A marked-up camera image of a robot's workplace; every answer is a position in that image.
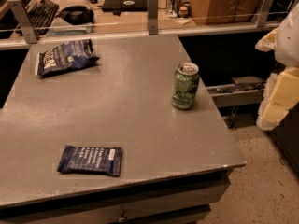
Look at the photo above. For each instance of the green soda can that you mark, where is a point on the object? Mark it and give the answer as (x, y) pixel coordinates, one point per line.
(186, 81)

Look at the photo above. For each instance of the left metal bracket post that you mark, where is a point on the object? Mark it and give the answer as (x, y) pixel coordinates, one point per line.
(20, 13)

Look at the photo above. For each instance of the grey metal shelf rail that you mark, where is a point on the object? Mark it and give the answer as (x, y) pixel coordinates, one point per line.
(241, 91)

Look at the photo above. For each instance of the black keyboard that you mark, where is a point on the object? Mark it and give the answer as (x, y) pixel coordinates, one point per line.
(42, 14)

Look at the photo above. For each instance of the metal bracket post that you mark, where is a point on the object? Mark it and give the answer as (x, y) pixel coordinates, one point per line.
(20, 13)
(152, 17)
(263, 12)

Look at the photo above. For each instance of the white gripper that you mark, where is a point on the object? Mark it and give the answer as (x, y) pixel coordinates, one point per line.
(288, 41)

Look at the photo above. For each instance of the right metal bracket post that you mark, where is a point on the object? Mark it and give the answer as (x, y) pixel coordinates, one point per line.
(263, 12)

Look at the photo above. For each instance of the blue chip bag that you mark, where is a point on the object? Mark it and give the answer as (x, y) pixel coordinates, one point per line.
(69, 56)

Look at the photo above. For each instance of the grey table drawer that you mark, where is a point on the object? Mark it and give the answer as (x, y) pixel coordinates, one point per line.
(182, 201)

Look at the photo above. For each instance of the black headphones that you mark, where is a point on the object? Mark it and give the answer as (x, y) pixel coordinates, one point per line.
(76, 15)

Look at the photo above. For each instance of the dark blue snack bar wrapper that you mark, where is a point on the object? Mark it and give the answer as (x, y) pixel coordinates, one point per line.
(91, 160)

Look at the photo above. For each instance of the silver can on desk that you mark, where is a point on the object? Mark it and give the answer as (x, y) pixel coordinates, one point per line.
(172, 7)

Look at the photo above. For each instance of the black closed laptop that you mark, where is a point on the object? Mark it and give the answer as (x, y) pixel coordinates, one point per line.
(124, 5)

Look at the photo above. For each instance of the middle metal bracket post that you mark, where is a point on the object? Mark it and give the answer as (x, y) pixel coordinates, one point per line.
(152, 17)

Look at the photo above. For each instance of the small round brown jar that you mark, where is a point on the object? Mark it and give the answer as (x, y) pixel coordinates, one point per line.
(184, 12)

